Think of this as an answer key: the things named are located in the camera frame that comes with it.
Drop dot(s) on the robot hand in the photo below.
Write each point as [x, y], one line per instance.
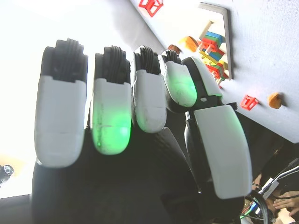
[210, 149]

